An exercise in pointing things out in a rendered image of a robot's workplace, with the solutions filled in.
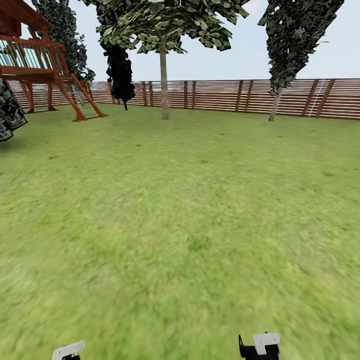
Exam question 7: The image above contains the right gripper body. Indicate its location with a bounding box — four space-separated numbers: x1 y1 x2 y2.
244 345 279 360

